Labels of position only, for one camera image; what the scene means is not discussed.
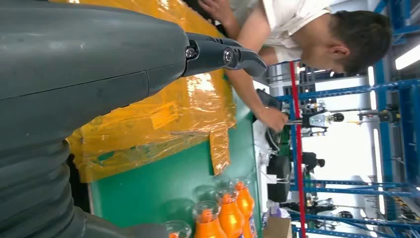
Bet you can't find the yellow taped cardboard sheet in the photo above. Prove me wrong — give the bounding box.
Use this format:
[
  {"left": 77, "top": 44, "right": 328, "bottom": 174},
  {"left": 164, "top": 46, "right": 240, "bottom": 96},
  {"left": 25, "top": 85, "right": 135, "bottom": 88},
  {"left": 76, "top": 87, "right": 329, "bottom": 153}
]
[{"left": 49, "top": 0, "right": 238, "bottom": 184}]

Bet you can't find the black tablet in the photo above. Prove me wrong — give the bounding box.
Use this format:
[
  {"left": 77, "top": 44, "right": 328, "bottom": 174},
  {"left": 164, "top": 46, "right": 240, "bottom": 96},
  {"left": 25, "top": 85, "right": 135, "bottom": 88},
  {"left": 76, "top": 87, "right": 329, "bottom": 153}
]
[{"left": 255, "top": 88, "right": 283, "bottom": 111}]

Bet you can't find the white desk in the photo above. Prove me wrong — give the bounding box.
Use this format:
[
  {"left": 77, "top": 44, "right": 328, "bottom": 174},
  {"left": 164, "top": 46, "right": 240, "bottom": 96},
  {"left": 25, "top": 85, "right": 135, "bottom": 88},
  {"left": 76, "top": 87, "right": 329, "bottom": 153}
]
[{"left": 252, "top": 80, "right": 296, "bottom": 238}]

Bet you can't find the person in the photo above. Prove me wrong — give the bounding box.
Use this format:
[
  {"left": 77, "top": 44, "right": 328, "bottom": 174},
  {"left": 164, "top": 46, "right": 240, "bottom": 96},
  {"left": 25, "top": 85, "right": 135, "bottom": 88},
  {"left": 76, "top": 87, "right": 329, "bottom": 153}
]
[
  {"left": 302, "top": 151, "right": 326, "bottom": 174},
  {"left": 182, "top": 0, "right": 393, "bottom": 134}
]

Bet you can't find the black carry bag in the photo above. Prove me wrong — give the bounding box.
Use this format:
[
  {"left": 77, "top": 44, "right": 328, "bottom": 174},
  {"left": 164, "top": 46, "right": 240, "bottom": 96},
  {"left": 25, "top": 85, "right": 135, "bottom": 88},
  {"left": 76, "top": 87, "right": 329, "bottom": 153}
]
[{"left": 266, "top": 155, "right": 292, "bottom": 204}]

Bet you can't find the red metal pole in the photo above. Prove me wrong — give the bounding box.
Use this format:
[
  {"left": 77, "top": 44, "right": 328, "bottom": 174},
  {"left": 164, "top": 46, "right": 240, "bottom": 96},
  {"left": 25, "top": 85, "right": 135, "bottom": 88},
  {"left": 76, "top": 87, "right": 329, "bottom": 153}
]
[{"left": 288, "top": 60, "right": 308, "bottom": 238}]

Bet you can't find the purple packet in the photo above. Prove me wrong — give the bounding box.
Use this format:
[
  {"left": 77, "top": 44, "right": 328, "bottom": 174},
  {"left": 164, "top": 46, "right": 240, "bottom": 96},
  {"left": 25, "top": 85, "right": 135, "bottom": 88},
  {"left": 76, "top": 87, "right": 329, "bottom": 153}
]
[{"left": 267, "top": 202, "right": 284, "bottom": 219}]

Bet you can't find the brown cardboard box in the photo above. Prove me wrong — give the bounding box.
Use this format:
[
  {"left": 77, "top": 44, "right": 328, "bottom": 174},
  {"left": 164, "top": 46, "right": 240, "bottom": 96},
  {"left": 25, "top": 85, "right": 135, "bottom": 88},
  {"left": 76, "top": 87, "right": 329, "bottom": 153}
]
[{"left": 262, "top": 217, "right": 293, "bottom": 238}]

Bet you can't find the blue metal shelving rack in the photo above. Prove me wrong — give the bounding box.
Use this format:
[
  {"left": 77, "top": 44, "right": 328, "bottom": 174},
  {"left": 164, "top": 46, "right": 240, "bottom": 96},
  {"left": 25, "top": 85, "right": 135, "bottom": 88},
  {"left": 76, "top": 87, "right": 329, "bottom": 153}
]
[{"left": 274, "top": 0, "right": 420, "bottom": 238}]

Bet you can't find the ceiling light strip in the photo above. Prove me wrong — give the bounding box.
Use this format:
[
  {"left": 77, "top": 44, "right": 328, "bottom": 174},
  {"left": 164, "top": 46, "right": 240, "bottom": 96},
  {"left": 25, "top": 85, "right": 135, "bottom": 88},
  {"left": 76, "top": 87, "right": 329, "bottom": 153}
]
[{"left": 394, "top": 43, "right": 420, "bottom": 70}]

